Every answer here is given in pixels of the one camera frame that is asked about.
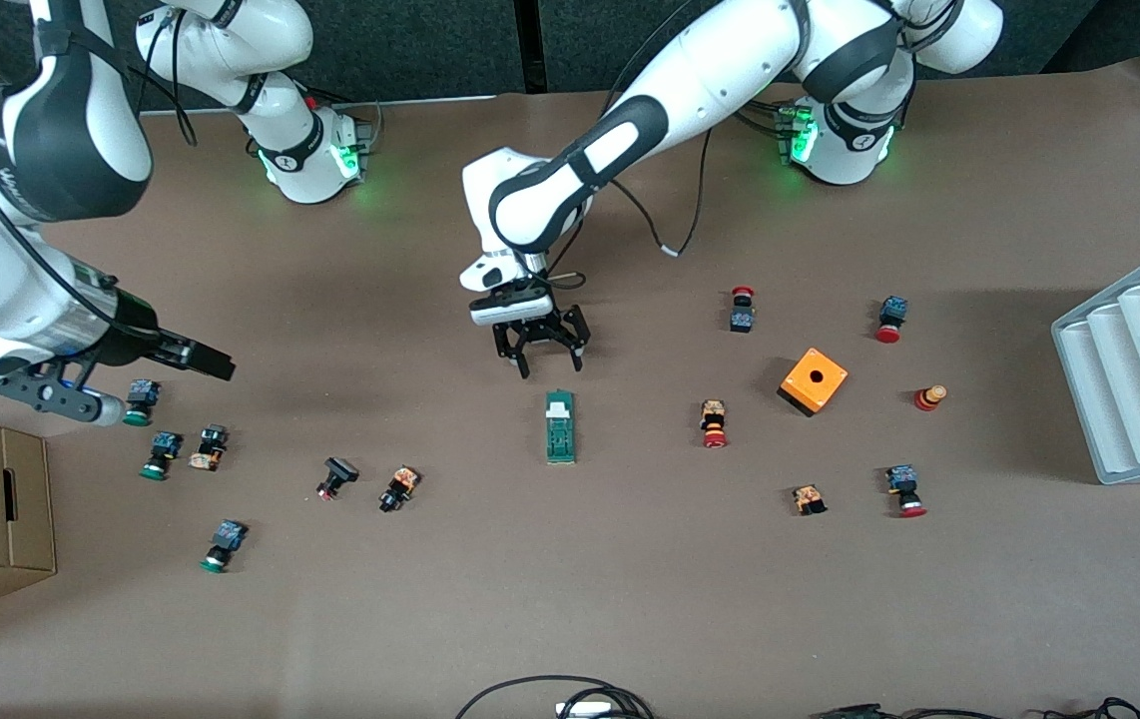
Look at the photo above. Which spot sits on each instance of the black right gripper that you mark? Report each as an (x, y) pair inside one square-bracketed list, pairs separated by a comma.
[(139, 336)]

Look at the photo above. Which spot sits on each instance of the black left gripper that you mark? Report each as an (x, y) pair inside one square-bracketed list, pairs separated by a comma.
[(541, 332)]

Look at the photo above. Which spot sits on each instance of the green load switch white lever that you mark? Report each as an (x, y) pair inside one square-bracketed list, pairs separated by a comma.
[(560, 439)]

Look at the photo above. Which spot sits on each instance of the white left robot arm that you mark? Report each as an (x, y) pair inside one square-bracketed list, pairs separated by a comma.
[(700, 70)]

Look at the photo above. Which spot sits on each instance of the green pushbutton blue block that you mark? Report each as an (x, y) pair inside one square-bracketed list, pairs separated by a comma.
[(143, 399), (223, 544), (161, 454)]

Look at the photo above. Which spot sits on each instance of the black orange contact block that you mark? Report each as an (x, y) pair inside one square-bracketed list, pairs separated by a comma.
[(208, 447)]

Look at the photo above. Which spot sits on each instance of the red emergency button orange block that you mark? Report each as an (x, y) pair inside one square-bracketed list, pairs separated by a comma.
[(714, 423)]

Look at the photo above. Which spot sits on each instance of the black pushbutton red tip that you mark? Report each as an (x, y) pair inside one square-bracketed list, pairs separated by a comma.
[(335, 477)]

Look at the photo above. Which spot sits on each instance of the red pushbutton black block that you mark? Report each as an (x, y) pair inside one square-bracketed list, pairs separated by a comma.
[(742, 312)]

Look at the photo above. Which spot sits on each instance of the black pushbutton orange block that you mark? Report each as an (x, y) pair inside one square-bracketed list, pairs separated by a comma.
[(398, 488)]

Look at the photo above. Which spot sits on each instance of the small orange contact block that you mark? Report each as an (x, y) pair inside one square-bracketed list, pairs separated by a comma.
[(809, 498)]

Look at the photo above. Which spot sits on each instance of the red mushroom button blue block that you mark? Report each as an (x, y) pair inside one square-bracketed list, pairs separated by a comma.
[(891, 319), (904, 490)]

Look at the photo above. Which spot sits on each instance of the white plug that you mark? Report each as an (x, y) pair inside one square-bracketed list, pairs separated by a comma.
[(585, 710)]

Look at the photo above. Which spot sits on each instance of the red yellow button head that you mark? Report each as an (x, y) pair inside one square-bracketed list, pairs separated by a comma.
[(929, 397)]

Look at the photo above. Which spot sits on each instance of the grey ridged tray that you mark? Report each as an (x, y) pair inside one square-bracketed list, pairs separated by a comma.
[(1129, 379)]

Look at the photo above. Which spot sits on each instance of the orange button enclosure box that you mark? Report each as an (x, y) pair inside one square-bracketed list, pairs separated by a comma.
[(814, 379)]

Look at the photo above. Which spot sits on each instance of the black vertical frame post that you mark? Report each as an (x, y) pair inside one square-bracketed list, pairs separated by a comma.
[(530, 45)]

